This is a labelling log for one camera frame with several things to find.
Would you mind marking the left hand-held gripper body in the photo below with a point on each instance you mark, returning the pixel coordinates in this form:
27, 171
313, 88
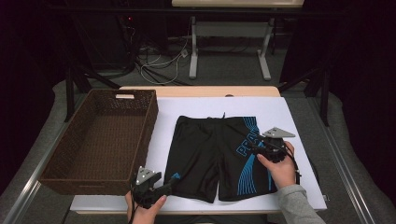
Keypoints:
143, 193

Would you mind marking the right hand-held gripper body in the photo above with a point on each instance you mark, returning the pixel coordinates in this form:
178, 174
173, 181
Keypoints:
274, 149

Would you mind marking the black swim shorts blue print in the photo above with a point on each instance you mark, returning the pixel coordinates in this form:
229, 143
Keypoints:
202, 155

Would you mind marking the brown wicker basket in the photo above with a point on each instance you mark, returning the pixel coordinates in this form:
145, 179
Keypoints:
106, 140

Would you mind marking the person's left hand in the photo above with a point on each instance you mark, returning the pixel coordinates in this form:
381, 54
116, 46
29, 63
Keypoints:
143, 216

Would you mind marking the person's right hand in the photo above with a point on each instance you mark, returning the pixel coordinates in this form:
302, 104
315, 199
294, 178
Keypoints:
283, 172

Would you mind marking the dark table grommet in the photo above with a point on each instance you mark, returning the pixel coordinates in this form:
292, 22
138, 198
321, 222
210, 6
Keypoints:
229, 95

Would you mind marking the black metal stand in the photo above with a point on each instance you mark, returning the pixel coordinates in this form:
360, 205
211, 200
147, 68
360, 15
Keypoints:
325, 102
70, 99

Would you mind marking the white table mat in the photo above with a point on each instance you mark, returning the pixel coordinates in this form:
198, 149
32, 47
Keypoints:
193, 107

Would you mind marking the wooden table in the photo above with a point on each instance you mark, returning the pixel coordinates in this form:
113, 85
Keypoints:
202, 91

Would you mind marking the white-legged desk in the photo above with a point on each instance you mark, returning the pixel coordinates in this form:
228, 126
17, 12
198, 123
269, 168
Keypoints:
193, 62

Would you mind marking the aluminium floor rail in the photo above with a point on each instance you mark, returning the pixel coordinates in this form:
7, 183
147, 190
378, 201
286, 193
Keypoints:
21, 199
348, 180

